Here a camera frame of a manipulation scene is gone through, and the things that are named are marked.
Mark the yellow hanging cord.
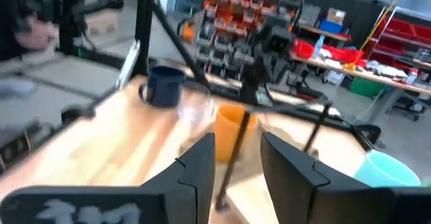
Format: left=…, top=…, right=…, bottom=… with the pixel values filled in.
left=343, top=0, right=405, bottom=71

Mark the blue plastic bin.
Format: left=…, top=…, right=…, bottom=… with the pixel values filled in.
left=319, top=20, right=343, bottom=35

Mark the clear plastic bottle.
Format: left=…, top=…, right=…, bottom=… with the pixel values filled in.
left=312, top=35, right=326, bottom=60

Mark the wooden workbench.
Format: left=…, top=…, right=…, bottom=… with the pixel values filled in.
left=291, top=52, right=431, bottom=124

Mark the green plastic bin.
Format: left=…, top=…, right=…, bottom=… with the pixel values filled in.
left=350, top=77, right=391, bottom=99

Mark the parts bin rack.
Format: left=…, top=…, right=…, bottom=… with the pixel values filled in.
left=195, top=0, right=302, bottom=83

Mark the black aluminium rig frame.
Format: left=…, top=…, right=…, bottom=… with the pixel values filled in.
left=60, top=0, right=382, bottom=151

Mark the orange plastic cup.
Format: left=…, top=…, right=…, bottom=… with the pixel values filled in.
left=213, top=104, right=259, bottom=163

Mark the teal plastic mug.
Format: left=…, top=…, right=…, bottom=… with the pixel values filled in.
left=353, top=149, right=422, bottom=188

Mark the clear glass mug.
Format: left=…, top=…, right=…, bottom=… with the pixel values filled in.
left=177, top=82, right=217, bottom=143

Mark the navy blue enamel mug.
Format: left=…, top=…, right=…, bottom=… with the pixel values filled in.
left=138, top=65, right=187, bottom=109

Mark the person's hand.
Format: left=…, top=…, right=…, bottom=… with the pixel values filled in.
left=15, top=17, right=57, bottom=50

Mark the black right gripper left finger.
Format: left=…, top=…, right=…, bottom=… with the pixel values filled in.
left=0, top=132, right=216, bottom=224

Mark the person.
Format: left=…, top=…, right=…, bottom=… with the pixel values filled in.
left=0, top=0, right=85, bottom=62

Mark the cardboard box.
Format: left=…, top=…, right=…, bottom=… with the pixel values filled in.
left=326, top=7, right=347, bottom=25

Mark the red plastic bin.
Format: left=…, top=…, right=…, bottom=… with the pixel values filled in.
left=291, top=39, right=314, bottom=59
left=323, top=44, right=366, bottom=65

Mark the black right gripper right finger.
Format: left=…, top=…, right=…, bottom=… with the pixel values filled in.
left=261, top=131, right=431, bottom=224

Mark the silver aluminium bracket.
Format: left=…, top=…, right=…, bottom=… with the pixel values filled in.
left=116, top=40, right=141, bottom=90

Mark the grey small parts cabinet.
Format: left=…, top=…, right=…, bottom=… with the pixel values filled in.
left=299, top=3, right=321, bottom=26

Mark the red bin shelf rack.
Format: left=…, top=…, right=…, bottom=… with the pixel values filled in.
left=370, top=7, right=431, bottom=67

